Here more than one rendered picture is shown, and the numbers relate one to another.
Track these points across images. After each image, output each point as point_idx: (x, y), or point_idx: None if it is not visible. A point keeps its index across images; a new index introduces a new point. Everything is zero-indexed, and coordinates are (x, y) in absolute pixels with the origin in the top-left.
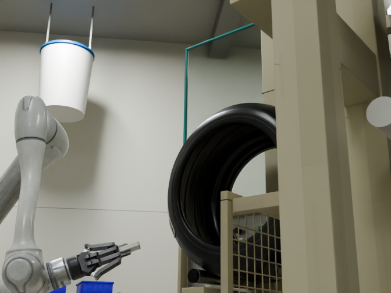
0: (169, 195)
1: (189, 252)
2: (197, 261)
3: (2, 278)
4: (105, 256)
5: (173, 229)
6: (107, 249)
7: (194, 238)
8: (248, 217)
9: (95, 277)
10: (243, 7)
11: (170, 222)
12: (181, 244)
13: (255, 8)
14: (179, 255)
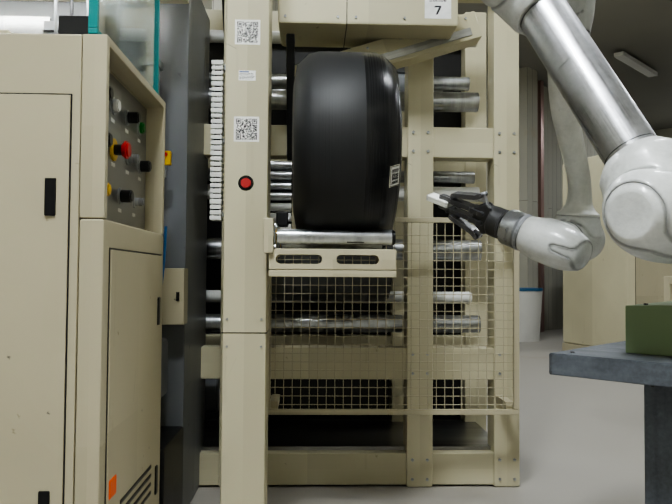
0: (401, 135)
1: (393, 211)
2: (388, 222)
3: (603, 247)
4: (463, 208)
5: (398, 180)
6: (464, 200)
7: (398, 198)
8: (132, 99)
9: (481, 236)
10: (446, 29)
11: (399, 170)
12: (394, 199)
13: (437, 31)
14: (107, 127)
